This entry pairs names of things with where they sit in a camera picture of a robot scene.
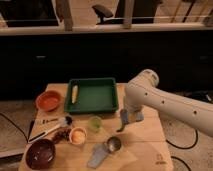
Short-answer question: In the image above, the green chili pepper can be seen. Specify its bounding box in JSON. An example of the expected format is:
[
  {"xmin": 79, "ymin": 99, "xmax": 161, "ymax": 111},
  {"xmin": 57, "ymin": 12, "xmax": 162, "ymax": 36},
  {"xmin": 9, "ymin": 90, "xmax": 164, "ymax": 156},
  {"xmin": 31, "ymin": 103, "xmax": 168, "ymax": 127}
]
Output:
[{"xmin": 116, "ymin": 123, "xmax": 126, "ymax": 132}]

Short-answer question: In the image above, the blue sponge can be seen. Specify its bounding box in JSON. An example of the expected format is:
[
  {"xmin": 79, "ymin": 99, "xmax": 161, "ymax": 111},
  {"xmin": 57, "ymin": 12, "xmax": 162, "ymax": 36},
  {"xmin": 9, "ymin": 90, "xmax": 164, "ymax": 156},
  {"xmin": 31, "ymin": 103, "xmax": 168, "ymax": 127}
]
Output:
[{"xmin": 120, "ymin": 109, "xmax": 144, "ymax": 125}]

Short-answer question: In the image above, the orange bowl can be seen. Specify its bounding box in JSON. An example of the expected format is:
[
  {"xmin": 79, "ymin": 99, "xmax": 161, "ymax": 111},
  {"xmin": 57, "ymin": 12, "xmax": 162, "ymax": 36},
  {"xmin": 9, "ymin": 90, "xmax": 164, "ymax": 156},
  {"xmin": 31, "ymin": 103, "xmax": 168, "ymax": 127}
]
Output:
[{"xmin": 35, "ymin": 90, "xmax": 61, "ymax": 112}]

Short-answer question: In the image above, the yellow corn cob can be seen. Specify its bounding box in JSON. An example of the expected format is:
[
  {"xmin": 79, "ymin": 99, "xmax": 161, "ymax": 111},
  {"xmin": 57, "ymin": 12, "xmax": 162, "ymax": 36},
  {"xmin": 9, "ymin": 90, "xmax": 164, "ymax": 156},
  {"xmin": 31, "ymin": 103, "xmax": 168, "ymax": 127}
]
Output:
[{"xmin": 71, "ymin": 85, "xmax": 78, "ymax": 104}]

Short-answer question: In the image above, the dark blue floor device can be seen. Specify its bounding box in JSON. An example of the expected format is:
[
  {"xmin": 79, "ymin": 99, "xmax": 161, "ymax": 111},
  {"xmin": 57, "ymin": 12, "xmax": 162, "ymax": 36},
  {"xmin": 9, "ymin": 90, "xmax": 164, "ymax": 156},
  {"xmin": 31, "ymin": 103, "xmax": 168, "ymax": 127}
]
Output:
[{"xmin": 190, "ymin": 92, "xmax": 212, "ymax": 103}]

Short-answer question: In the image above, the black handled utensil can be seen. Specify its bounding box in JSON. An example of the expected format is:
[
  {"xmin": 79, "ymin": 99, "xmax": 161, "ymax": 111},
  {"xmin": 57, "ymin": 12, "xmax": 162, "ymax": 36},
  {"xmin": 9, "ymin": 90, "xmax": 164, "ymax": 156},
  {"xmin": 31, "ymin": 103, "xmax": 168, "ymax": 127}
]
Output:
[{"xmin": 35, "ymin": 118, "xmax": 58, "ymax": 125}]

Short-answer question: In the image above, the small cup with orange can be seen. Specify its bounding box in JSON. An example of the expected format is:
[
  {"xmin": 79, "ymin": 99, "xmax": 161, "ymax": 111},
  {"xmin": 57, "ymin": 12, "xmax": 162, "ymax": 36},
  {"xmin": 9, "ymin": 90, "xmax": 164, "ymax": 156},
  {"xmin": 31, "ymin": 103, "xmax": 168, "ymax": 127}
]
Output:
[{"xmin": 69, "ymin": 127, "xmax": 87, "ymax": 146}]

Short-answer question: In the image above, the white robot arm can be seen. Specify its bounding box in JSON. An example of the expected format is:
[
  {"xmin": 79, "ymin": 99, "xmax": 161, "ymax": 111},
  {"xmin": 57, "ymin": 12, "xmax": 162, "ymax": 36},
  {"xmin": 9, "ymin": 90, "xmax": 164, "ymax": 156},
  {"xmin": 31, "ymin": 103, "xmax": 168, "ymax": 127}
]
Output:
[{"xmin": 123, "ymin": 69, "xmax": 213, "ymax": 137}]

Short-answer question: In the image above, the green plastic tray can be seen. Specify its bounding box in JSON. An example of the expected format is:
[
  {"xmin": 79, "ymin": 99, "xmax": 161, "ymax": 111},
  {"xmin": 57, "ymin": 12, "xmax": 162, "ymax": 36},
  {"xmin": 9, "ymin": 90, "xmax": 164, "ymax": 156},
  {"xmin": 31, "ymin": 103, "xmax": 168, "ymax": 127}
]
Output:
[{"xmin": 64, "ymin": 77, "xmax": 119, "ymax": 114}]

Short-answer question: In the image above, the brown dried food pile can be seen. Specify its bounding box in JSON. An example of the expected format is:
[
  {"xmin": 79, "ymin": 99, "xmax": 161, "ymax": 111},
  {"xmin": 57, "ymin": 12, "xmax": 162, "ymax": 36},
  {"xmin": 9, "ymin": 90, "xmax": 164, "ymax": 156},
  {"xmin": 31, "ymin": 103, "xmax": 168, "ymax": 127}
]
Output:
[{"xmin": 52, "ymin": 129, "xmax": 70, "ymax": 144}]

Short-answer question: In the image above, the white handled dish brush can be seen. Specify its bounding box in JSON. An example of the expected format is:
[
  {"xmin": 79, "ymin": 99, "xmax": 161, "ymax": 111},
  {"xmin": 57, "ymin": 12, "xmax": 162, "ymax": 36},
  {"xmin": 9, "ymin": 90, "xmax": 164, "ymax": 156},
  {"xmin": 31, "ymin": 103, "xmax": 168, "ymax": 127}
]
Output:
[{"xmin": 28, "ymin": 116, "xmax": 72, "ymax": 143}]

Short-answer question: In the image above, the black cable on floor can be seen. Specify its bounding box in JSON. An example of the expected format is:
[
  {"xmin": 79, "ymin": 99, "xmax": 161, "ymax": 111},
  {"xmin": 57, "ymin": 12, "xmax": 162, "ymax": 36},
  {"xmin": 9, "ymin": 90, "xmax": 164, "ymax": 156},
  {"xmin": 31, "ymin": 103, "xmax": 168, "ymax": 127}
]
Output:
[{"xmin": 165, "ymin": 128, "xmax": 200, "ymax": 150}]

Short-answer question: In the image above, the silver metal cup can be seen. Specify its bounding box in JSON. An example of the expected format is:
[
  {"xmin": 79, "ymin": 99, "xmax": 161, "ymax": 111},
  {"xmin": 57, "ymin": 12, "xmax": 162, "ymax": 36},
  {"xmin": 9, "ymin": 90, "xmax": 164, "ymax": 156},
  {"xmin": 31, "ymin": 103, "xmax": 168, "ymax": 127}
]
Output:
[{"xmin": 106, "ymin": 136, "xmax": 122, "ymax": 153}]

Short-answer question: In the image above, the black office chair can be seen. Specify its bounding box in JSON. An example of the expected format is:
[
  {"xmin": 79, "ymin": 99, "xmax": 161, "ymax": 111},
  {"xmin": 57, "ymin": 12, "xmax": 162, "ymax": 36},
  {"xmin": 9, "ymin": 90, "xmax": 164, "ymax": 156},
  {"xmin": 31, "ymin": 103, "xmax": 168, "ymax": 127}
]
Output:
[{"xmin": 92, "ymin": 0, "xmax": 162, "ymax": 25}]

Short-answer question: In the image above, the green plastic cup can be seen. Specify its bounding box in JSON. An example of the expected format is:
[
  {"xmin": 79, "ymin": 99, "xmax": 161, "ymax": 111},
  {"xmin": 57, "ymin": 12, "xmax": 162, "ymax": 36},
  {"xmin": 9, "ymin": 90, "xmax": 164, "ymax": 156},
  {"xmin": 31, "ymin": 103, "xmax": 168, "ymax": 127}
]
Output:
[{"xmin": 88, "ymin": 116, "xmax": 102, "ymax": 132}]

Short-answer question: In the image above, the dark purple bowl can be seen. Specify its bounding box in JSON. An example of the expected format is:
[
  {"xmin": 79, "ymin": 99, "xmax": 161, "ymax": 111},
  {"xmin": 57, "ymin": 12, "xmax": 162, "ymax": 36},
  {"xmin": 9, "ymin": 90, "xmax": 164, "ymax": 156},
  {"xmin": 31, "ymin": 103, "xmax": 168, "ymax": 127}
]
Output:
[{"xmin": 25, "ymin": 139, "xmax": 56, "ymax": 170}]

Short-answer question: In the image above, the grey blue cloth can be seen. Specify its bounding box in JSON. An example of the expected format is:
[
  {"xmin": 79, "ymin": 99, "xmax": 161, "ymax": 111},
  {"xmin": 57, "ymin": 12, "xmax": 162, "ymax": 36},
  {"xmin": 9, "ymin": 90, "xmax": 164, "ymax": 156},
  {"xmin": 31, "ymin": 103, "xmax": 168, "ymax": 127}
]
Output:
[{"xmin": 87, "ymin": 143, "xmax": 109, "ymax": 169}]

